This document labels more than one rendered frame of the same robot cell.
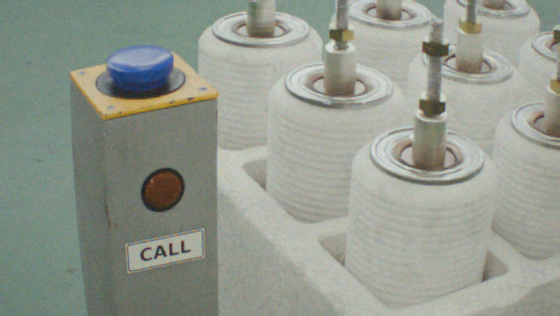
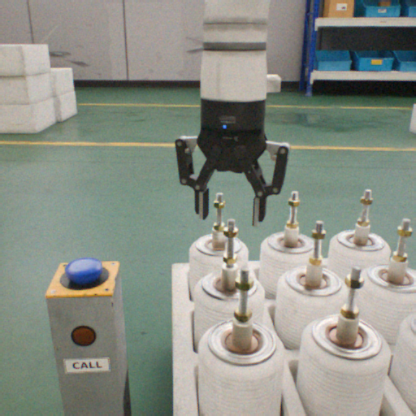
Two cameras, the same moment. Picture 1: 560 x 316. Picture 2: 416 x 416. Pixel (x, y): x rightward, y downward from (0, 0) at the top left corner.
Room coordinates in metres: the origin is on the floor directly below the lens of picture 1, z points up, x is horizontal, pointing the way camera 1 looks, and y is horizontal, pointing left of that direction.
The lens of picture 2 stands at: (0.29, -0.20, 0.56)
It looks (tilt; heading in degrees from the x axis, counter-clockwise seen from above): 21 degrees down; 24
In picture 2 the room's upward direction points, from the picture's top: straight up
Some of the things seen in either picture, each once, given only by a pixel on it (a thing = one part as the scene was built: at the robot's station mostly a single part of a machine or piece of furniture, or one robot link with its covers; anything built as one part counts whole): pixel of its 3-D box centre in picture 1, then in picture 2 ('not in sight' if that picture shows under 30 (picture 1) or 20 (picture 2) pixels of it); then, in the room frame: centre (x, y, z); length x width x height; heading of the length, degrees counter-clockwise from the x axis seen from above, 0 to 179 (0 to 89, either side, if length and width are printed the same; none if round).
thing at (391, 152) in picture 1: (428, 156); (241, 341); (0.65, -0.09, 0.25); 0.08 x 0.08 x 0.01
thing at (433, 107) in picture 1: (432, 102); (243, 314); (0.65, -0.09, 0.29); 0.02 x 0.02 x 0.01; 20
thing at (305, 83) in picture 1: (339, 85); (229, 284); (0.76, -0.04, 0.25); 0.08 x 0.08 x 0.01
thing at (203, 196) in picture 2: not in sight; (204, 204); (0.76, 0.00, 0.36); 0.02 x 0.01 x 0.04; 6
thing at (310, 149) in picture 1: (333, 203); (227, 340); (0.76, -0.04, 0.16); 0.10 x 0.10 x 0.18
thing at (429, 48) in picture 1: (435, 45); (244, 283); (0.65, -0.09, 0.33); 0.02 x 0.02 x 0.01; 20
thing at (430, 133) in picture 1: (430, 137); (242, 331); (0.65, -0.09, 0.26); 0.02 x 0.02 x 0.03
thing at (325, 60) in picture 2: not in sight; (330, 60); (5.47, 0.49, 0.36); 0.50 x 0.38 x 0.21; 20
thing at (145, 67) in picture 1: (139, 72); (84, 272); (0.61, 0.08, 0.32); 0.04 x 0.04 x 0.02
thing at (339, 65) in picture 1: (340, 68); (229, 276); (0.76, -0.04, 0.26); 0.02 x 0.02 x 0.03
